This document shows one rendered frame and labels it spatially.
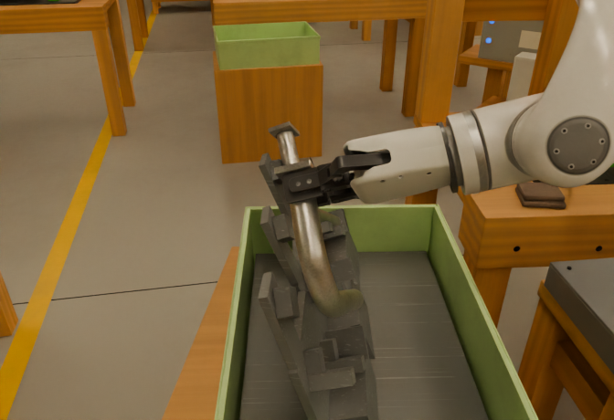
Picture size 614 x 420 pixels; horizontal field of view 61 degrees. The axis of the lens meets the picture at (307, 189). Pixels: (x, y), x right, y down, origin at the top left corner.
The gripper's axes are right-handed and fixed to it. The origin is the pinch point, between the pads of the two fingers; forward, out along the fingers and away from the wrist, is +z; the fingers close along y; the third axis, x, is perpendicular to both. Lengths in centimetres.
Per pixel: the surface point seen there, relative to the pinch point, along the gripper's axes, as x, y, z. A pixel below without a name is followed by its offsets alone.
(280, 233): 0.4, -16.2, 8.3
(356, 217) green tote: -8, -56, 2
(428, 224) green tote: -5, -62, -12
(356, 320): 13.4, -35.0, 2.7
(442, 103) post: -51, -109, -26
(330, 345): 16.6, -24.2, 5.5
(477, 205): -9, -73, -25
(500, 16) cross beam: -73, -103, -49
